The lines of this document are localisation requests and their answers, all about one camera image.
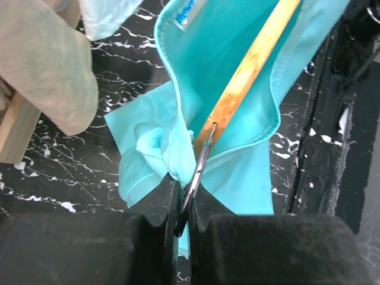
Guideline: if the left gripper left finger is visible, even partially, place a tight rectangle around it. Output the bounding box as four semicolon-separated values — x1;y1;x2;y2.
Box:
1;175;180;284

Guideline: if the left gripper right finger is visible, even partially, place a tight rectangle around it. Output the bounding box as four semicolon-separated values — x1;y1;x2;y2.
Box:
188;186;368;284

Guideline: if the wooden hanger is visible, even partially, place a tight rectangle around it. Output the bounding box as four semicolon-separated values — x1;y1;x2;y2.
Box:
175;1;300;237

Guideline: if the teal t shirt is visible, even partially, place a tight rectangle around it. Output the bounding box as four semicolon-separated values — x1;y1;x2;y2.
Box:
103;0;352;268

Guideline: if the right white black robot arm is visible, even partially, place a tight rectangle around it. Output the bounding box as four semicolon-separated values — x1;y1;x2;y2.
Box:
331;1;379;90

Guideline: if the beige t shirt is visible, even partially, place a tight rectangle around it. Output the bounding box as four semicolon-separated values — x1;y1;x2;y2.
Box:
1;1;98;136

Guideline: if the white printed t shirt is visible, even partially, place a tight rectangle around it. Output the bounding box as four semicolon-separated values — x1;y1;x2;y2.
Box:
78;0;143;41

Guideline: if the wooden clothes rack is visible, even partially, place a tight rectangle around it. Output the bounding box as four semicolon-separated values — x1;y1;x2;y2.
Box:
1;1;80;164

